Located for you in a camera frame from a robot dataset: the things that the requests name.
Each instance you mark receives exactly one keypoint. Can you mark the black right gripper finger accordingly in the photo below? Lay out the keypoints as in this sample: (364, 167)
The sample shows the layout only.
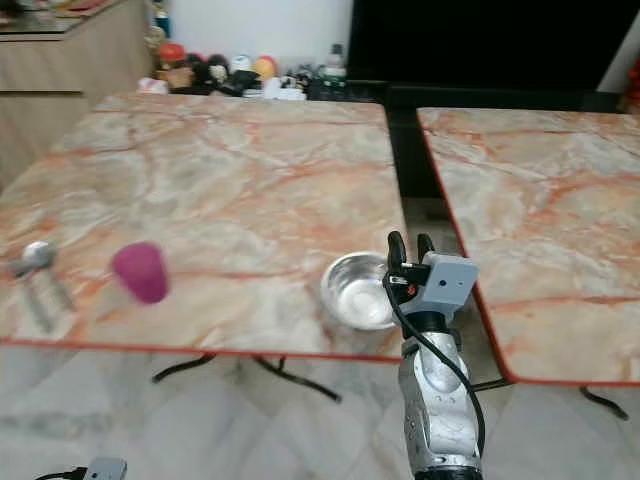
(427, 248)
(398, 256)

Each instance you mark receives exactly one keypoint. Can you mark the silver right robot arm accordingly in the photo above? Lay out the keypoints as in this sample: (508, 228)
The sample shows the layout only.
(435, 410)

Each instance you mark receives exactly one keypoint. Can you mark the stainless steel bowl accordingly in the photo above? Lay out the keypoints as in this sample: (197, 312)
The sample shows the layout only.
(355, 292)

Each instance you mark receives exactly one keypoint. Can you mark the large marble table black legs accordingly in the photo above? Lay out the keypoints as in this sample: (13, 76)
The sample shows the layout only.
(300, 378)

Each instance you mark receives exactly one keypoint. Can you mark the green bottle white cap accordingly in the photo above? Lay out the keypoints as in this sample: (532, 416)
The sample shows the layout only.
(335, 68)

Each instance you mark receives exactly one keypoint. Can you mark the metal spoon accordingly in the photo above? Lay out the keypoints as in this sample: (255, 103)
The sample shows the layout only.
(40, 255)

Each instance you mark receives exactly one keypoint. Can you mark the black television screen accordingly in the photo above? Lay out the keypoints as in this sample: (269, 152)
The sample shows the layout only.
(480, 40)

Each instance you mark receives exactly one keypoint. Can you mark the yellow orange toy figure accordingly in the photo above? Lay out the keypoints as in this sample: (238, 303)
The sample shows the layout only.
(265, 68)

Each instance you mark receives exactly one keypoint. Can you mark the white and blue toy figure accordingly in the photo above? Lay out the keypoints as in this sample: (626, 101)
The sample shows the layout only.
(241, 65)

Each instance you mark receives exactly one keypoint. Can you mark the pink plastic cup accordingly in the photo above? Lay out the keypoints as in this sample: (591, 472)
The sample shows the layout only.
(142, 272)

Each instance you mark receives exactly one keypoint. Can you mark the black haired pale toy figure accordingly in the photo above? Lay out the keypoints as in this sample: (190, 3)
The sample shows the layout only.
(219, 70)

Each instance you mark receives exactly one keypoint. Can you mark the light wooden cabinet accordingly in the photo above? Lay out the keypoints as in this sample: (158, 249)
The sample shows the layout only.
(60, 100)

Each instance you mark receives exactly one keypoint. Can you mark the red capped toy figure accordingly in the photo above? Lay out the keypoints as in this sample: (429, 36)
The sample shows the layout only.
(173, 62)

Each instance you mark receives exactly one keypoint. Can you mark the pink and white small toy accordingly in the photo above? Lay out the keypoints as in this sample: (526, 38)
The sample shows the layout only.
(152, 86)

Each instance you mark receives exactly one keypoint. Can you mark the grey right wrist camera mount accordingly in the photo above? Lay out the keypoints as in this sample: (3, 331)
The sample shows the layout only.
(450, 282)

